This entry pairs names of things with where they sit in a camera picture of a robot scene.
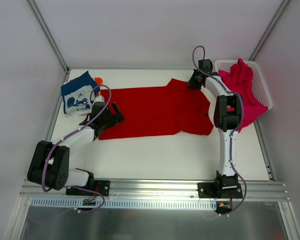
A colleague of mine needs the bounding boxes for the red t shirt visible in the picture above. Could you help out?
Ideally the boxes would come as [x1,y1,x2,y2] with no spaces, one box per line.
[99,78,214,140]

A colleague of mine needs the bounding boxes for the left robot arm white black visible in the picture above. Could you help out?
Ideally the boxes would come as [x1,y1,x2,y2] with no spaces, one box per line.
[27,101,125,195]

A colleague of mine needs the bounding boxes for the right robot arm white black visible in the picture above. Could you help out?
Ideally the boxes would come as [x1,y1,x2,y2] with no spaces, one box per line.
[188,59,244,199]

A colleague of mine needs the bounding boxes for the folded orange t shirt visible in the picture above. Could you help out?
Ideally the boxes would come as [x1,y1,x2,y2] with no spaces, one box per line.
[94,77,104,85]

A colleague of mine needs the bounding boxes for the folded blue printed t shirt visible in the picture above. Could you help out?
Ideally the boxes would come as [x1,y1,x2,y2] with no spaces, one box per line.
[60,71,100,114]

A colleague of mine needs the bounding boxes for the magenta pink t shirt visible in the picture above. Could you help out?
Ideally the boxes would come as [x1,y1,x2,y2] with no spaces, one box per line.
[218,58,268,132]

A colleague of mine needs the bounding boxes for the white plastic basket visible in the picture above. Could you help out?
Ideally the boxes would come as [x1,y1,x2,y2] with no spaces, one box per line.
[214,59,273,110]

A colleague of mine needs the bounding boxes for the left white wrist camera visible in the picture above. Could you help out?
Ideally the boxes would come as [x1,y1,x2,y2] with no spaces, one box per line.
[93,95,105,103]

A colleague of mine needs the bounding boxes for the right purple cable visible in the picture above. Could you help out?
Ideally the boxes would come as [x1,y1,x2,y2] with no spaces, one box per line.
[191,45,247,221]

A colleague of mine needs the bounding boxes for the purple cable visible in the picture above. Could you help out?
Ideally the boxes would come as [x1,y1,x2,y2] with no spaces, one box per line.
[41,84,113,215]
[191,45,247,221]

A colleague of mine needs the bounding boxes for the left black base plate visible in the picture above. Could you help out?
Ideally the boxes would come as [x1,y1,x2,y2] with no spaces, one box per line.
[65,179,111,197]

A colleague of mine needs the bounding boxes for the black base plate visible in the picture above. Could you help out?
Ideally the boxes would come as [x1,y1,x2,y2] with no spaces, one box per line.
[197,182,243,199]
[65,179,111,197]

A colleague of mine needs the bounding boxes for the aluminium mounting rail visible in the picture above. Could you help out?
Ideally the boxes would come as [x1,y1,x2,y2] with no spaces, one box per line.
[19,176,291,201]

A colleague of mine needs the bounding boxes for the white slotted cable duct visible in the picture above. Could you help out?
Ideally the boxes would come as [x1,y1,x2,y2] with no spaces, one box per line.
[30,197,217,211]

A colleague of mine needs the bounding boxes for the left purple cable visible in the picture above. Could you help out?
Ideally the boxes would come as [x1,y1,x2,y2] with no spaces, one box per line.
[41,84,113,215]

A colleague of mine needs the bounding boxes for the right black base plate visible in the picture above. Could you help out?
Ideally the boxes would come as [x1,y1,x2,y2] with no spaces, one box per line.
[197,182,243,199]

